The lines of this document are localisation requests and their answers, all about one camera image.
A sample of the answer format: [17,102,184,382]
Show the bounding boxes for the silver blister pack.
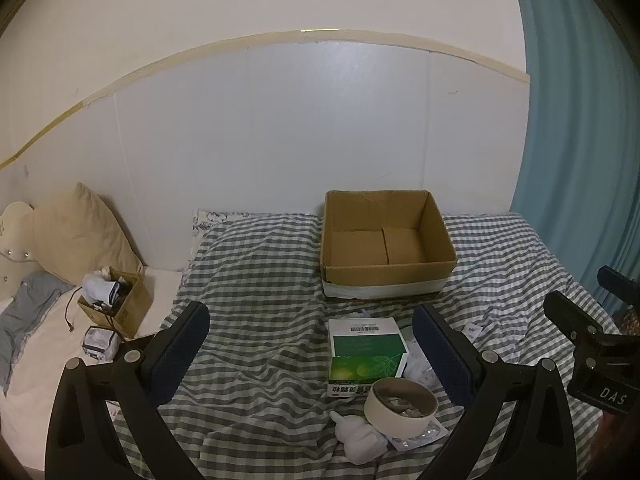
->
[387,422,449,452]

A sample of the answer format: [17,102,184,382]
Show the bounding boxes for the clear plastic packet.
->
[402,349,442,392]

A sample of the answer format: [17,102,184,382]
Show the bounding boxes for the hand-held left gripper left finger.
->
[45,301,211,480]

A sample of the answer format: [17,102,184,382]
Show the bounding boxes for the large cardboard box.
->
[320,190,459,302]

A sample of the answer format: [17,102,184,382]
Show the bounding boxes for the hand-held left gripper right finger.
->
[412,302,586,480]

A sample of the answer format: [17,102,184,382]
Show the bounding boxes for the green leaf print medicine box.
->
[327,354,407,399]

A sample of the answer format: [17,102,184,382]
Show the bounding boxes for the grey white checked blanket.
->
[107,211,622,480]

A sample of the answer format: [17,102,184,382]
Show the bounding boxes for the white rolled cloth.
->
[81,273,121,307]

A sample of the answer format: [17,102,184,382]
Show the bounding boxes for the beige tape roll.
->
[363,377,439,439]

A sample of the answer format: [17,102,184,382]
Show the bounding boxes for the blue curtain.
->
[506,0,640,312]

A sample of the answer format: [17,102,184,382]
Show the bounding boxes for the green white medicine box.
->
[328,317,411,361]

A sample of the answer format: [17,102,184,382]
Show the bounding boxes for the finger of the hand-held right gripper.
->
[597,265,640,311]
[543,290,621,356]

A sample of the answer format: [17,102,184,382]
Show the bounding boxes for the small brown cardboard box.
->
[77,267,154,340]

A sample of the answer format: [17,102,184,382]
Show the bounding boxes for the cream padded headboard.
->
[0,201,42,307]

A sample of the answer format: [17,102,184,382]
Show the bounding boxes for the beige pillow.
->
[31,181,146,287]

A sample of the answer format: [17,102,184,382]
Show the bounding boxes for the black cable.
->
[64,285,85,334]

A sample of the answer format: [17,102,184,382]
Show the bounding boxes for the grey cloth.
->
[0,271,76,397]

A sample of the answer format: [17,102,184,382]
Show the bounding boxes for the small white carton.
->
[82,326,124,364]

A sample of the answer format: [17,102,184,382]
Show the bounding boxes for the floral patterned pillow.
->
[189,208,242,272]

